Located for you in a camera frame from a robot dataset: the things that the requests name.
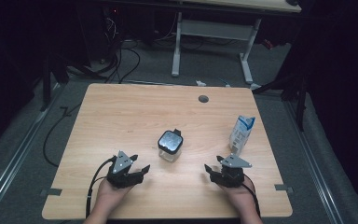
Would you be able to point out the metal floor rail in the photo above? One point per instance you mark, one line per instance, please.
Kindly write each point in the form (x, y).
(15, 157)
(317, 174)

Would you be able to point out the grey tape strip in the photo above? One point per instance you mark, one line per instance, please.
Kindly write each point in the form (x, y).
(283, 187)
(51, 192)

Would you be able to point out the white frame desk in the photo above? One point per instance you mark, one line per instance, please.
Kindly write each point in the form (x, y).
(217, 29)

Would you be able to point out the clear jar with black lid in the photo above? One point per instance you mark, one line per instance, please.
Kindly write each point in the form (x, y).
(170, 143)

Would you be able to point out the red object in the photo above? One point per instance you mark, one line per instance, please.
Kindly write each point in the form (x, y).
(268, 44)

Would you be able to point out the white and blue bag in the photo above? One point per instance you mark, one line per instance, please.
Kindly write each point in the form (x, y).
(240, 135)

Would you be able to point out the black stand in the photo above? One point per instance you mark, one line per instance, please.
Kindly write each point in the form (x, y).
(46, 90)
(301, 105)

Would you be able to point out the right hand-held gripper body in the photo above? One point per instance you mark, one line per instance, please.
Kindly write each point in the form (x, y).
(234, 163)

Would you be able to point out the person's right hand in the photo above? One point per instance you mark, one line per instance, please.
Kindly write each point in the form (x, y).
(244, 199)

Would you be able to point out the white plug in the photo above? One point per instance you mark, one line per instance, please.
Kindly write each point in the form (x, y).
(200, 83)

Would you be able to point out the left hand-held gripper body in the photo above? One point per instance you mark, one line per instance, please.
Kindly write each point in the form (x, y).
(121, 161)

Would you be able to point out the person's left hand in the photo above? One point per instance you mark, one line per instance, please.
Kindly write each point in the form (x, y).
(108, 197)

